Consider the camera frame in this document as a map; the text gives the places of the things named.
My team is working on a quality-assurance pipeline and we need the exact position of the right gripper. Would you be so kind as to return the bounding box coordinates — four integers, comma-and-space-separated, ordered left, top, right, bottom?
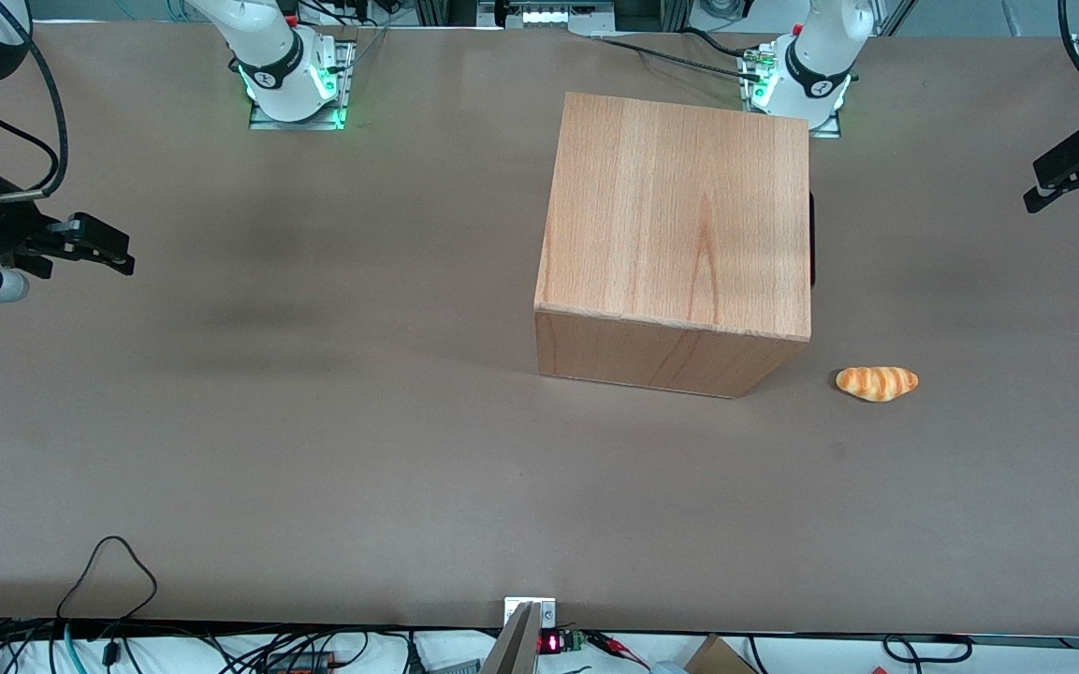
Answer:
0, 185, 136, 277

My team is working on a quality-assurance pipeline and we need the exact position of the light wooden drawer cabinet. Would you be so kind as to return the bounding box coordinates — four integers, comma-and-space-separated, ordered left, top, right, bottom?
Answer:
534, 92, 813, 399

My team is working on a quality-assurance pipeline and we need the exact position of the toy bread roll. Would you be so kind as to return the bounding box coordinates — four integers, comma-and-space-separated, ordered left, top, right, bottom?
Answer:
836, 366, 919, 403

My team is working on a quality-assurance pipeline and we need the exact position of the white lit device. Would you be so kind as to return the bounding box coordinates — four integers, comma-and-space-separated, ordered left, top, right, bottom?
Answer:
520, 4, 598, 28

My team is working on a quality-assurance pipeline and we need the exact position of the brown cardboard piece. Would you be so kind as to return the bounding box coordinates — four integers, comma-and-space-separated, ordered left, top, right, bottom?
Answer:
684, 636, 733, 674

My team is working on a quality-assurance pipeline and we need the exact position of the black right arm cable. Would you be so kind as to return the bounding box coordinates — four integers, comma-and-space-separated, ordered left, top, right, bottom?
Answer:
0, 0, 69, 202

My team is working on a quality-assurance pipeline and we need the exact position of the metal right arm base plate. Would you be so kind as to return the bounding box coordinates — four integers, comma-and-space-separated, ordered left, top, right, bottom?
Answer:
249, 37, 358, 131

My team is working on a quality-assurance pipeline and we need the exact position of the black looped cable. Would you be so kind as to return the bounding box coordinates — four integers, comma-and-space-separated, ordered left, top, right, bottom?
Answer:
56, 535, 158, 621

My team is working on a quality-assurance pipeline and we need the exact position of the black cable to arm base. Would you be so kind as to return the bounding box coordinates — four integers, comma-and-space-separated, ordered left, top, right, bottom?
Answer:
595, 28, 776, 78

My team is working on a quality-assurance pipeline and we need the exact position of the thin black cable coil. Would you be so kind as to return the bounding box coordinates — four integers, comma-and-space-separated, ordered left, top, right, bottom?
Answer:
882, 634, 973, 663

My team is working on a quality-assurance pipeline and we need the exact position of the metal bracket with wooden bar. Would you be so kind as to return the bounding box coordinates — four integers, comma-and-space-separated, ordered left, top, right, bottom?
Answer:
481, 597, 558, 674

